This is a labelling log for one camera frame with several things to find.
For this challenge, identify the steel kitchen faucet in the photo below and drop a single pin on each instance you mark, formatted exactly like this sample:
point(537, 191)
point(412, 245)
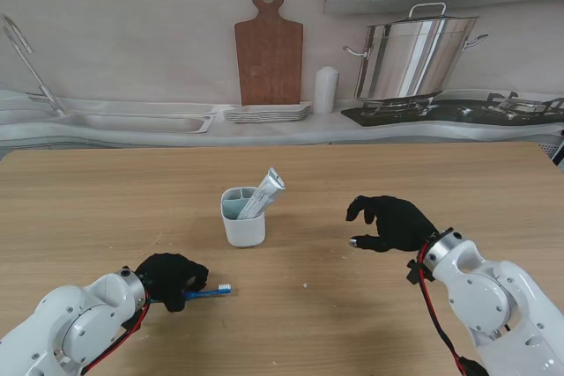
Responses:
point(33, 70)

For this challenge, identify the brown wooden cutting board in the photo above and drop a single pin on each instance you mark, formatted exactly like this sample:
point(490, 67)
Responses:
point(269, 59)

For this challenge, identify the blue toothbrush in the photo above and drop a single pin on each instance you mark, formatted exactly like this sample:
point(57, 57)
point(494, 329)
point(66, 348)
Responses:
point(207, 292)

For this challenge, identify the white cylindrical bottle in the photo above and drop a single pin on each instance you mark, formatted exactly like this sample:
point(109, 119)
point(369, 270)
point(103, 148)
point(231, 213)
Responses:
point(326, 92)

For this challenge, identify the stack of white plates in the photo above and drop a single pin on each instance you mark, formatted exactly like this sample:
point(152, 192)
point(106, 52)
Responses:
point(264, 112)

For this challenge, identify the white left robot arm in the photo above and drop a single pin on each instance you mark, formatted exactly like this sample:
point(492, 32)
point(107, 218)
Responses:
point(75, 327)

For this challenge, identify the white toothbrush holder cup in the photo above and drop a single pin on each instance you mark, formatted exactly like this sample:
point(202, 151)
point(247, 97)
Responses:
point(244, 233)

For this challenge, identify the black gas stove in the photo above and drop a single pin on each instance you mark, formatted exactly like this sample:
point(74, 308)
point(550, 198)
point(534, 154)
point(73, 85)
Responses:
point(449, 112)

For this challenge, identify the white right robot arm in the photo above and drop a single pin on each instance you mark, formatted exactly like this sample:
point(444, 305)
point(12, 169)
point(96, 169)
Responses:
point(498, 301)

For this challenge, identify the steel kitchen sink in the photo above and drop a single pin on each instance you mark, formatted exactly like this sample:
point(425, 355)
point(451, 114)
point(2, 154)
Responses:
point(141, 123)

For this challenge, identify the perforated metal panel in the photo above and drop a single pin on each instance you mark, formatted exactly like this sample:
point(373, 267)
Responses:
point(554, 149)

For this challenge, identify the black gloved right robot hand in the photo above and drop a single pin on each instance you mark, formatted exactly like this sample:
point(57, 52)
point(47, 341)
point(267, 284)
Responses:
point(401, 222)

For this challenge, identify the white toothpaste tube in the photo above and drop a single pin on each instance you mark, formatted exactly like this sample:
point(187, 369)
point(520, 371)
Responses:
point(264, 193)

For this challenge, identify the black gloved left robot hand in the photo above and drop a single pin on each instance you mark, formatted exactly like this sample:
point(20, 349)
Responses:
point(169, 274)

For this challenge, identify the large steel stock pot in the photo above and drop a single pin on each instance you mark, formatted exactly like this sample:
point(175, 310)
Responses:
point(410, 59)

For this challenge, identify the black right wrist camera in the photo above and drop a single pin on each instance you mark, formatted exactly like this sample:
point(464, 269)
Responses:
point(414, 271)

